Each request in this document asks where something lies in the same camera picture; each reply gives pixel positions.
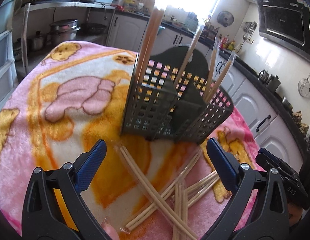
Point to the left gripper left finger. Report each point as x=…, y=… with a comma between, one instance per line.
x=53, y=207

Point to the chopsticks pair long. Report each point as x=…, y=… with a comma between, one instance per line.
x=148, y=43

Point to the plastic drawer cabinet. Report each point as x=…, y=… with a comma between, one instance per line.
x=8, y=79

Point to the small wall fan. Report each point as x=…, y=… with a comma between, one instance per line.
x=225, y=18

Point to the person left hand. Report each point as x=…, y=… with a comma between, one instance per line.
x=109, y=229

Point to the black kettle on counter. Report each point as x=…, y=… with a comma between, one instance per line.
x=273, y=83

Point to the steel stock pot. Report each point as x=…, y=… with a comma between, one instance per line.
x=63, y=30

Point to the steel shelf rack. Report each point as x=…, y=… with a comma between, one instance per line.
x=40, y=20

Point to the pink cartoon bear blanket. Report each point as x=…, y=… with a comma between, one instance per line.
x=72, y=98

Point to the hanging wire skimmer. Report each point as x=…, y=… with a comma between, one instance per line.
x=304, y=87

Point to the black range hood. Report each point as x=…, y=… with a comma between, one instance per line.
x=286, y=22

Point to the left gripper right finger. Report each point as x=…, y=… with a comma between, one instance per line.
x=257, y=208

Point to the chopsticks pair crossing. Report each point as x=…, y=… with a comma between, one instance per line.
x=155, y=196

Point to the dark green utensil basket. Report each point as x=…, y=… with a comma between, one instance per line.
x=157, y=109

